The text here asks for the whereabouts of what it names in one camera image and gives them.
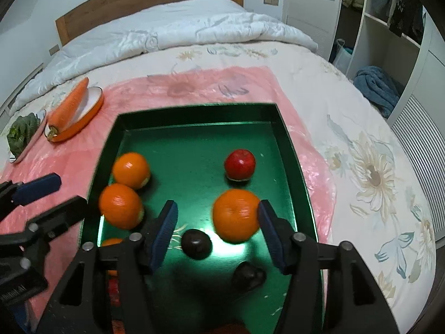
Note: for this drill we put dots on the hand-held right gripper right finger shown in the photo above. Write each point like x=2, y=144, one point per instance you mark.
x=269, y=236

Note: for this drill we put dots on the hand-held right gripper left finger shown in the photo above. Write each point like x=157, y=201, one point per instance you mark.
x=165, y=236

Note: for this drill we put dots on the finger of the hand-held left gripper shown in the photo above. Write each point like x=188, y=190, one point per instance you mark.
x=59, y=217
x=38, y=188

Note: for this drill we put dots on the dark plum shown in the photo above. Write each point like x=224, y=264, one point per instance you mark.
x=248, y=276
x=196, y=244

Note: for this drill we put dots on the orange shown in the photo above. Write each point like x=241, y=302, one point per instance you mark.
x=121, y=206
x=131, y=170
x=110, y=242
x=236, y=215

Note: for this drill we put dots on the red apple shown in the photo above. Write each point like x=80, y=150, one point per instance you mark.
x=240, y=164

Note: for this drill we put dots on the green tray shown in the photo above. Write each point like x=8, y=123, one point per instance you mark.
x=194, y=139

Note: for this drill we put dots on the white plate dark rim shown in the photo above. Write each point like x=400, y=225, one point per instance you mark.
x=33, y=139

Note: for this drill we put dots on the green leafy vegetable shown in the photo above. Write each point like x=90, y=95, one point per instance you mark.
x=22, y=132

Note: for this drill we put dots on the carrot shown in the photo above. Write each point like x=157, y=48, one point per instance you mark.
x=67, y=106

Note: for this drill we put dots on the orange enamel dish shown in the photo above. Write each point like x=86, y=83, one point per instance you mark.
x=88, y=111

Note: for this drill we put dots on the pink plastic sheet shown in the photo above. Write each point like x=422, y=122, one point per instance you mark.
x=194, y=83

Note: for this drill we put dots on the white radiator grille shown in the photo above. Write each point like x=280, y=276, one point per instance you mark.
x=422, y=153

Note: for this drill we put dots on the blue blanket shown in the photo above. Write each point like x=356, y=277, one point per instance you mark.
x=379, y=88

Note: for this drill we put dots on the white bag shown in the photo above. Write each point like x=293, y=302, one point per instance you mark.
x=343, y=57

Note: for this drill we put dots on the white duvet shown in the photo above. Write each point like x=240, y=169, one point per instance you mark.
x=173, y=31

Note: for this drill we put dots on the wooden headboard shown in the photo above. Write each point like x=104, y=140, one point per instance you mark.
x=139, y=3

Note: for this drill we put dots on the white shelf unit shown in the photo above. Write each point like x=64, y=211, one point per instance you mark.
x=389, y=41

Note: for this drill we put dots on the white wardrobe door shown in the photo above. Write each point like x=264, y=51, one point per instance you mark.
x=309, y=10

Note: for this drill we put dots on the hanging dark clothes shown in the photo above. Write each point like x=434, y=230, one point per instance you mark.
x=405, y=10

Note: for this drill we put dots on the wall switch plate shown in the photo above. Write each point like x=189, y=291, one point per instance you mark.
x=54, y=49
x=271, y=0

